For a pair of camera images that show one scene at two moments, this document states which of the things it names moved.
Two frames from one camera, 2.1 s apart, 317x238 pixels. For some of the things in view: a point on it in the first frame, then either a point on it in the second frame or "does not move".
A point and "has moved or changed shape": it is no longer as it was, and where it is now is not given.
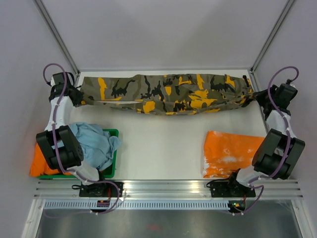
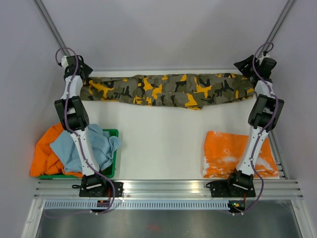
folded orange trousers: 225,153 does not move
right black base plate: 231,189 does not move
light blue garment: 98,147 does not move
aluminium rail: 269,189 does not move
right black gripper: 259,96 to 239,65
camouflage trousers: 166,94 has moved or changed shape
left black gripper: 79,96 to 86,70
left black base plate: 103,189 does not move
